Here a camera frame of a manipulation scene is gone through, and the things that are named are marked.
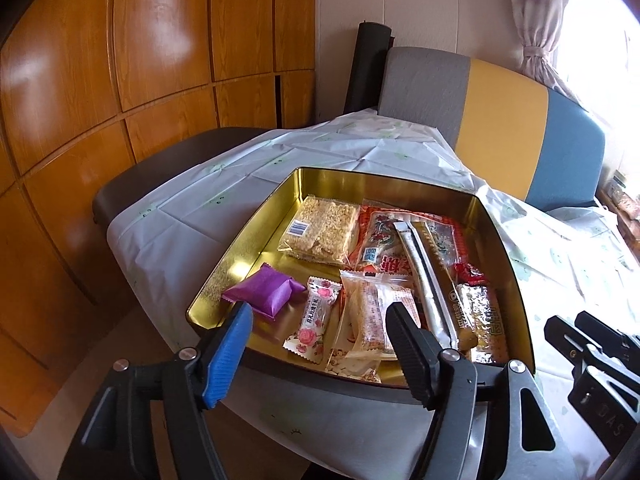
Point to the gold tin box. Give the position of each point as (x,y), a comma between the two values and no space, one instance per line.
(260,240)

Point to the window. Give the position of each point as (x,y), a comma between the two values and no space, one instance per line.
(600,60)

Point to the black rolled mat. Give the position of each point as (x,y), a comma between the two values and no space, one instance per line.
(367,65)

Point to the pink flower snack packet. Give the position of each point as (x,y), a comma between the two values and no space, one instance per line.
(315,320)

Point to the rice crispy bar packet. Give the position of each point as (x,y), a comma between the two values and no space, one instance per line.
(325,225)

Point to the wooden wardrobe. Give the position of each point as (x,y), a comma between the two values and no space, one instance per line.
(100,85)

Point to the tied floral curtain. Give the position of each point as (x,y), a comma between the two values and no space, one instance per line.
(540,35)

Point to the grey yellow blue headboard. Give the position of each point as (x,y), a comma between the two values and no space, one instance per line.
(500,120)

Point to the small red candy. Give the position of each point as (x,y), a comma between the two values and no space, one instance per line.
(470,274)

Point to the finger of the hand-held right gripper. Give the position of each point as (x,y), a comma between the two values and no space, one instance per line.
(600,395)
(615,347)

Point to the patterned tissue box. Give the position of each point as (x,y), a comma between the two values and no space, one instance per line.
(627,205)

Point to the white bean snack packet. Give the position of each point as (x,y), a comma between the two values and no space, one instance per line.
(350,365)

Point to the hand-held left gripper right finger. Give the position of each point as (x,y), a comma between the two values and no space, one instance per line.
(410,355)

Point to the long brown snack packet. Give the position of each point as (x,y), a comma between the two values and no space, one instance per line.
(445,270)

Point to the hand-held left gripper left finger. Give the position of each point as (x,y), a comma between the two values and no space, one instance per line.
(225,355)

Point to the purple snack packet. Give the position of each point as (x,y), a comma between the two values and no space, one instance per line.
(265,287)

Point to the long silver snack packet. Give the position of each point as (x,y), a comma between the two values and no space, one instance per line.
(425,275)

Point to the large red candy bag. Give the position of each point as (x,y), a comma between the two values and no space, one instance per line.
(380,240)

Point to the clear cracker packet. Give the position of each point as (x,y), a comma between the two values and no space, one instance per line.
(365,310)

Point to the cloud print tablecloth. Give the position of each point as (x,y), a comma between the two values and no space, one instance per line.
(190,200)

